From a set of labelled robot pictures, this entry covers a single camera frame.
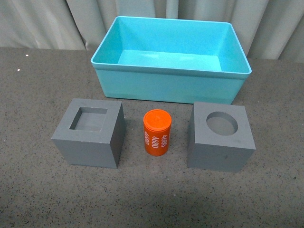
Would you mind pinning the orange cylinder with white numbers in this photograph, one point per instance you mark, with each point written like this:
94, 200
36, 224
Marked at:
157, 127

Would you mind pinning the gray cube with square hole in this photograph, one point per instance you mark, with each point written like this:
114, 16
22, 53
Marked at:
91, 133

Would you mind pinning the gray cube with round hole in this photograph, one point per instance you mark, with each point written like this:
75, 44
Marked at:
219, 137

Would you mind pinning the blue plastic box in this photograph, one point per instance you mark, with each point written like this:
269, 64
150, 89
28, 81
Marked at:
171, 60

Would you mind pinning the gray pleated curtain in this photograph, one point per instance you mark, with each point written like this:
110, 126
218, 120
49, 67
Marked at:
267, 29

